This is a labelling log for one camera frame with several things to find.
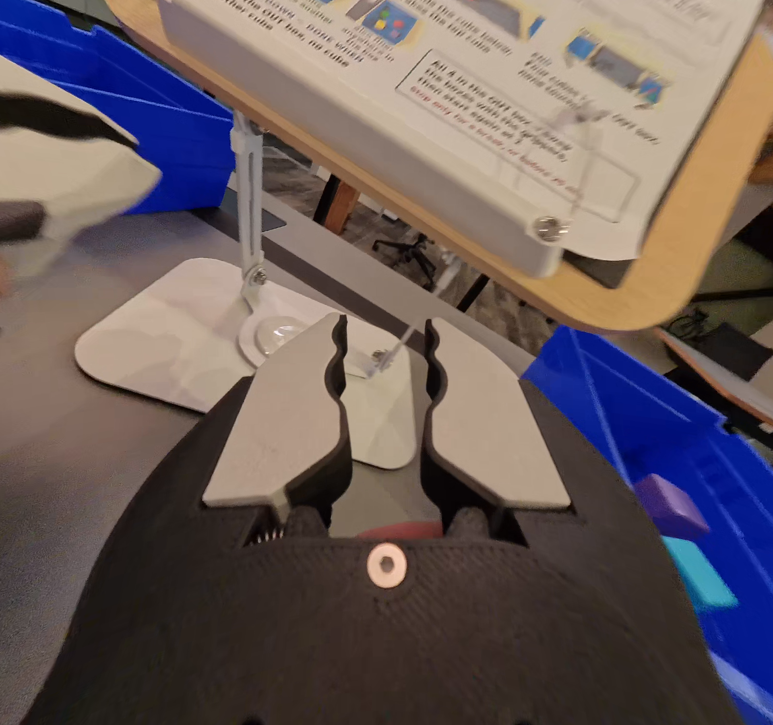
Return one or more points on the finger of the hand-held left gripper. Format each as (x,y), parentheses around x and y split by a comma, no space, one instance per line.
(78,181)
(36,82)

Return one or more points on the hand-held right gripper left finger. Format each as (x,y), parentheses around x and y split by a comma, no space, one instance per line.
(284,423)

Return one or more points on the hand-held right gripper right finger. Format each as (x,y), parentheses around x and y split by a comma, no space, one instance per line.
(495,429)

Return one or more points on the blue plastic bin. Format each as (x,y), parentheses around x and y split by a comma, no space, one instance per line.
(634,411)
(181,145)

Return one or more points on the purple cube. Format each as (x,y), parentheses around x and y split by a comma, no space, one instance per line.
(670,507)

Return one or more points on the light blue cube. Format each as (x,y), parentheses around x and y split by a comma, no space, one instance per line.
(700,574)

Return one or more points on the grey desk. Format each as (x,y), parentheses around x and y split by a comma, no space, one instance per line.
(90,465)

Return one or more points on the black office chair base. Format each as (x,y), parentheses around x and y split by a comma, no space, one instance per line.
(407,257)

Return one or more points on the wood-edged background table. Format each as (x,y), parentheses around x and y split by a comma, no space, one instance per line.
(724,375)

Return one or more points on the printed instruction sheet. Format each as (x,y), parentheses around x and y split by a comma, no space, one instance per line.
(483,85)

